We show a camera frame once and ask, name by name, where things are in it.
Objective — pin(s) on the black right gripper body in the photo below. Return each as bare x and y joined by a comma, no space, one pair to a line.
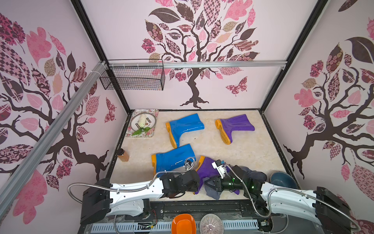
216,181

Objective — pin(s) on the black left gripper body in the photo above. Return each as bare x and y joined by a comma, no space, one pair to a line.
192,189

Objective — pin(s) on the grey cloth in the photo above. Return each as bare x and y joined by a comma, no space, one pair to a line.
254,175

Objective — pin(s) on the purple boot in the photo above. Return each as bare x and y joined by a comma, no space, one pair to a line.
206,171
227,126

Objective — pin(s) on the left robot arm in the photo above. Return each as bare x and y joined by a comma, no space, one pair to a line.
92,195

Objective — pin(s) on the blue boot near left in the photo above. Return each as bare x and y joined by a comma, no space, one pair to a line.
173,159

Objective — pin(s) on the blue boot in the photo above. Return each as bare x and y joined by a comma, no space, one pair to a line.
173,159
178,127

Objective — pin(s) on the left flexible metal conduit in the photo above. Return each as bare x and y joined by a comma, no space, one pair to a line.
189,164

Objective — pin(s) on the flexible metal conduit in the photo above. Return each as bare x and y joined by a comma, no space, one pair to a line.
189,164
292,193

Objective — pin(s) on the orange plastic bowl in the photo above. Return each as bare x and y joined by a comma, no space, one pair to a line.
183,224

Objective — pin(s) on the blue ceramic bowl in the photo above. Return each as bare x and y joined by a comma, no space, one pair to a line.
283,179

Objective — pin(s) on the brown bottle black cap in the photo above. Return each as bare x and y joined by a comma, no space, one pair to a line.
122,155

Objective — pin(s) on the blue boot far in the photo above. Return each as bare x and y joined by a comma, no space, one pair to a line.
178,127

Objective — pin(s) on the floral tray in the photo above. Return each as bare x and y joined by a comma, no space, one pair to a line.
150,133

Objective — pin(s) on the patterned plate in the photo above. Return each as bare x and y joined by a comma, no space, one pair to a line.
151,119

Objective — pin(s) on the white flower with leaves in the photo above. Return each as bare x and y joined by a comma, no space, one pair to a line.
143,125

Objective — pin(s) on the right flexible metal conduit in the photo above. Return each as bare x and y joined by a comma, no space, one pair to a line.
292,193

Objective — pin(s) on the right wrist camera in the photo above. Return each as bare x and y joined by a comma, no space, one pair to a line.
220,166

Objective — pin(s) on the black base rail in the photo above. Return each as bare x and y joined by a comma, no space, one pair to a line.
204,207

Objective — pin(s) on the black wire basket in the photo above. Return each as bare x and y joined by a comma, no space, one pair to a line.
134,74

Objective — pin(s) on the aluminium rail back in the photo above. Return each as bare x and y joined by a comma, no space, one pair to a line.
205,64

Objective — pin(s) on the aluminium rail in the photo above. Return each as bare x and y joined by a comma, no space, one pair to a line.
19,178
205,64

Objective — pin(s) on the aluminium rail left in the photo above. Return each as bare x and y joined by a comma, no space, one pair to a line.
19,178

